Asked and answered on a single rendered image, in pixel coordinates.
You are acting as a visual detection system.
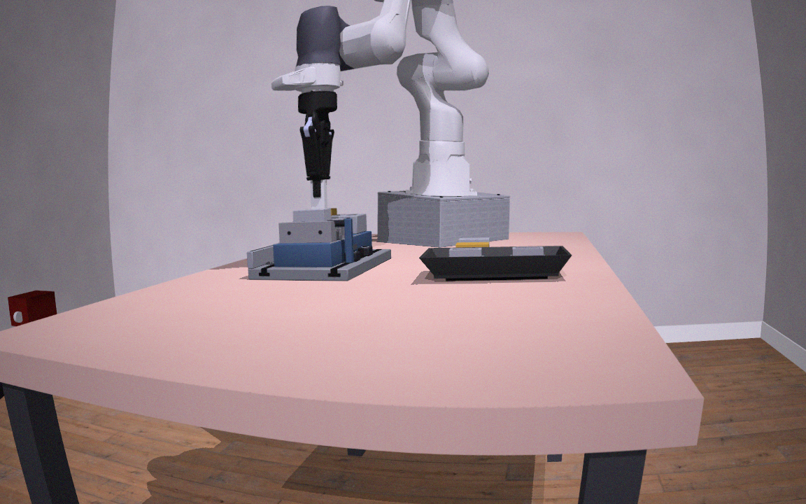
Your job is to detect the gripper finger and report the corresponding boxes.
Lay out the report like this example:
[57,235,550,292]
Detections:
[299,117,326,209]
[323,121,334,209]

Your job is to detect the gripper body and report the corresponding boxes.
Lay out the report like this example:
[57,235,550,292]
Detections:
[298,90,337,139]

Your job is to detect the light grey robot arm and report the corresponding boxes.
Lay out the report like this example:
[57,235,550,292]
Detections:
[271,0,489,196]

